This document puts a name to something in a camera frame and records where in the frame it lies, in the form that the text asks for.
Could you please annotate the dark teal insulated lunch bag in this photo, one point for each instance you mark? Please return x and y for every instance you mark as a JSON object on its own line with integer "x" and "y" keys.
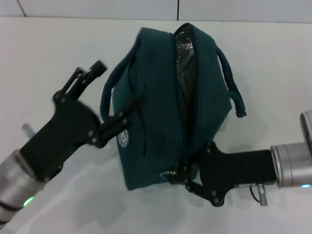
{"x": 158, "y": 122}

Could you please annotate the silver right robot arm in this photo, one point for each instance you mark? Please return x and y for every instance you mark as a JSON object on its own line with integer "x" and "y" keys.
{"x": 292, "y": 163}

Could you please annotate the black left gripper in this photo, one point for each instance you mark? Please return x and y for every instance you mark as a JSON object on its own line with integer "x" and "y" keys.
{"x": 65, "y": 131}

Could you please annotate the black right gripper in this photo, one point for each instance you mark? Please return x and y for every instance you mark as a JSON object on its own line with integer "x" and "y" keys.
{"x": 231, "y": 168}

